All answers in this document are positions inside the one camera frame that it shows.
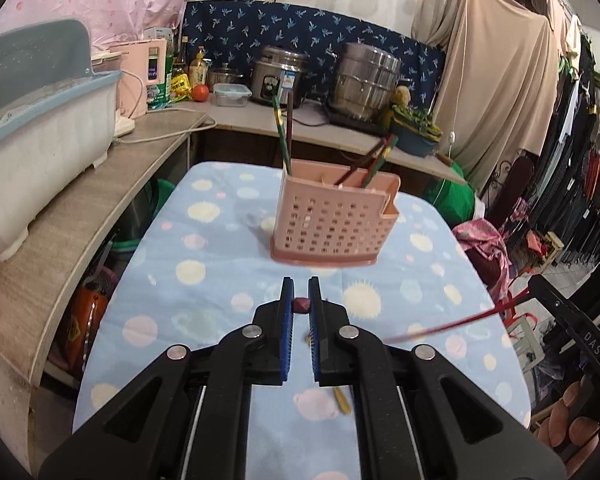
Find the green bottle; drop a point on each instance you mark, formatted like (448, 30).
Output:
(157, 87)

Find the white dish rack grey lid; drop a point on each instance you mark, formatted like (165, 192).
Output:
(45, 160)

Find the pink perforated utensil basket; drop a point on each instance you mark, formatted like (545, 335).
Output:
(330, 220)

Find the black induction cooker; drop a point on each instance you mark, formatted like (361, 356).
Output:
(350, 119)

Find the steel steamer pot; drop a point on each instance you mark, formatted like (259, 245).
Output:
(365, 80)

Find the green basin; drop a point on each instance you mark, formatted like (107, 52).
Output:
(145, 215)

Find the pink floral cloth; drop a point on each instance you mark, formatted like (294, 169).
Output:
(482, 245)

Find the maroon chopstick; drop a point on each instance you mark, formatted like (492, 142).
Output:
(301, 305)
(367, 160)
(290, 125)
(360, 162)

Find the green chopstick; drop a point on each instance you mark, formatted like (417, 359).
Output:
(382, 162)
(280, 130)

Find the row of hanging clothes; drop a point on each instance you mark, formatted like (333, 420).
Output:
(580, 170)

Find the small lidded steel pot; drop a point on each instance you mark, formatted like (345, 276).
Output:
(225, 76)

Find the yellow-brown ornament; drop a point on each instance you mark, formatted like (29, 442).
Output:
(401, 96)

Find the red tomato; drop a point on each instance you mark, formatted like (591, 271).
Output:
(200, 92)

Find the pink appliance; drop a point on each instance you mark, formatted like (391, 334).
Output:
(135, 80)

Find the green bag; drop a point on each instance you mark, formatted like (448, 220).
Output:
(455, 190)

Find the white power strip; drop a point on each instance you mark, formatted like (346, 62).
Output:
(123, 127)

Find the person's right hand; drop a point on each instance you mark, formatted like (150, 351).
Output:
(565, 415)

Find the red chopstick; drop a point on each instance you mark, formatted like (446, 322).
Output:
(455, 321)
(380, 152)

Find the steel rice cooker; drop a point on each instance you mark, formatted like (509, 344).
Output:
(275, 80)

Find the blue leaf-print cloth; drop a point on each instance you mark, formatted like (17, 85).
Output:
(320, 30)

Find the clear food container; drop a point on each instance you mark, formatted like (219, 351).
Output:
(232, 95)

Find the white carton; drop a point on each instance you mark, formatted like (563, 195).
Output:
(157, 34)

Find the wooden counter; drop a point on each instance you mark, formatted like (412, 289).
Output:
(80, 240)

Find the beige curtain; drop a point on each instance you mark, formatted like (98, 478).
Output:
(500, 85)

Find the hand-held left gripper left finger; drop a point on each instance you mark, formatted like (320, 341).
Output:
(287, 330)

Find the yellow packet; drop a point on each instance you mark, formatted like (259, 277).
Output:
(180, 85)

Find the dark wooden chair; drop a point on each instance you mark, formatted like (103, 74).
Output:
(515, 185)

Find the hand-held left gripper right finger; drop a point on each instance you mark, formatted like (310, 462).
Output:
(316, 330)

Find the blue planter with plants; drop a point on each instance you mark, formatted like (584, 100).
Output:
(415, 142)

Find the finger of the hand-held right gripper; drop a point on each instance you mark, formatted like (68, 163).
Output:
(550, 297)

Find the yellow oil bottle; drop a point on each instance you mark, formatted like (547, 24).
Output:
(198, 66)

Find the gold flower spoon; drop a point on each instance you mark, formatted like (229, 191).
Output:
(341, 401)

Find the orange-red bag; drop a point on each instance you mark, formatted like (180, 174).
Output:
(87, 325)

